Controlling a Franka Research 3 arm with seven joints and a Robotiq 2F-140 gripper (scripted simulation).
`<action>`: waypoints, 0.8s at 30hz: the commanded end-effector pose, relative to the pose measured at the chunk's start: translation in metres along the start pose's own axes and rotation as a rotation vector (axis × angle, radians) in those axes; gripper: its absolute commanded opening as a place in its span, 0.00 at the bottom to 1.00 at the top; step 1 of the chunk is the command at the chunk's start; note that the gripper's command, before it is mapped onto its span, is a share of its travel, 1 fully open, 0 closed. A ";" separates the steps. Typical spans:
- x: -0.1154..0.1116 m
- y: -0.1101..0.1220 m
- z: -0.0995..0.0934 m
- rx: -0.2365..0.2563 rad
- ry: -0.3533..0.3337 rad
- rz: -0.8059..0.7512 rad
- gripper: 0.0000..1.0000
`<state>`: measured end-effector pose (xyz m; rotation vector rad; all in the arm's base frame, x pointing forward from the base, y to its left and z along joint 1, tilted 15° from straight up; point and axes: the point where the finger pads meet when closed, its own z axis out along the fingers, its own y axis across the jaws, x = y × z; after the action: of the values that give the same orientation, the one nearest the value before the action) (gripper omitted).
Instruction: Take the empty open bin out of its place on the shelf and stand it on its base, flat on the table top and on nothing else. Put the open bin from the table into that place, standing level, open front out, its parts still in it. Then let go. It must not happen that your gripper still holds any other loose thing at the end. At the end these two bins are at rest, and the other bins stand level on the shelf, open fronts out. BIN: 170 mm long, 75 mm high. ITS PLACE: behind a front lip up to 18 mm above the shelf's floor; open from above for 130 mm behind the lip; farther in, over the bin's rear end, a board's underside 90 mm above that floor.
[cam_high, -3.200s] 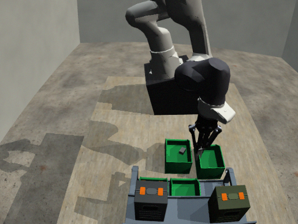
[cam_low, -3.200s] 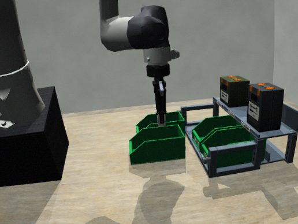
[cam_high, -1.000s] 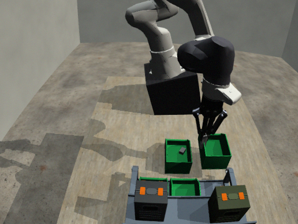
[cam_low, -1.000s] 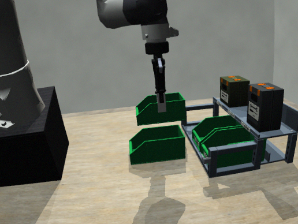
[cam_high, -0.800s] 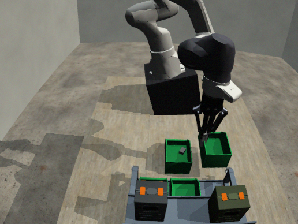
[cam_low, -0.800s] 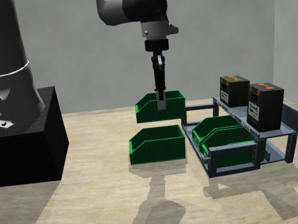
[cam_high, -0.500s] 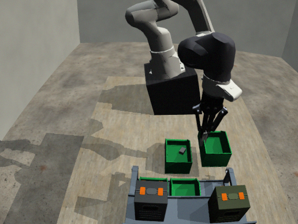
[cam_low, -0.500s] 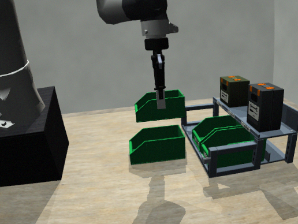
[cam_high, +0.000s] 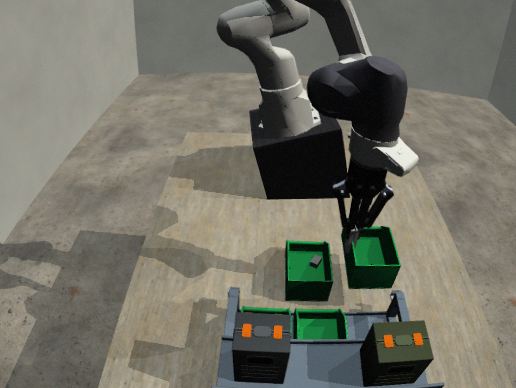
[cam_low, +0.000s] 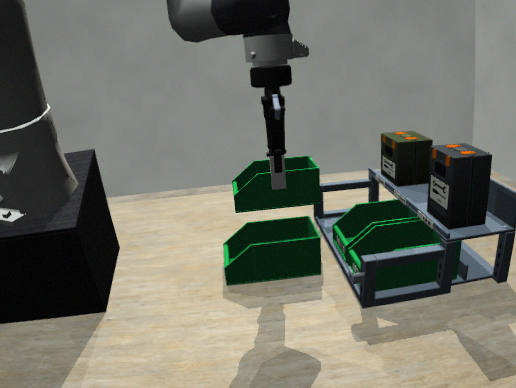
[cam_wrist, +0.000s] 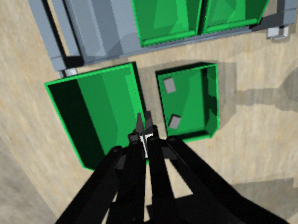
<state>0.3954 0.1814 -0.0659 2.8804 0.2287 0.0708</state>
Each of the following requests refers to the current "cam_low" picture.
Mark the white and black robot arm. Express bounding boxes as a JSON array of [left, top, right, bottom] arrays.
[[0, 0, 309, 227]]

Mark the green open-front bin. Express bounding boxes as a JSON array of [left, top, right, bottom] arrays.
[[232, 156, 320, 213], [334, 199, 421, 263], [349, 220, 462, 291], [223, 216, 321, 286]]

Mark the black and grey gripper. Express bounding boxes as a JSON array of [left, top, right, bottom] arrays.
[[250, 65, 292, 190]]

